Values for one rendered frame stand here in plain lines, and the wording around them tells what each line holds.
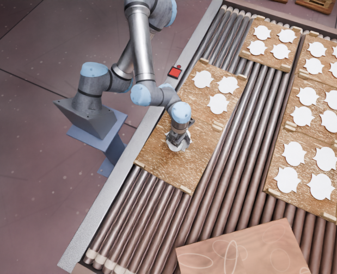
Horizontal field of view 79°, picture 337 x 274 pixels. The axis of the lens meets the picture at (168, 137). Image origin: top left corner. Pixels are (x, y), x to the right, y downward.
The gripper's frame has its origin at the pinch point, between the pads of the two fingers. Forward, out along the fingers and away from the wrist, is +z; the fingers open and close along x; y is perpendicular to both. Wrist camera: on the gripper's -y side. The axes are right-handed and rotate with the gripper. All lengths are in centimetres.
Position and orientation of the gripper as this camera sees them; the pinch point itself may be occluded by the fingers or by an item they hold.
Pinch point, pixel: (179, 140)
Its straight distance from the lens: 111.5
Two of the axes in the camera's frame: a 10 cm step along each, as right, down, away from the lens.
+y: -6.2, 7.1, -3.2
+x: 7.8, 5.8, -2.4
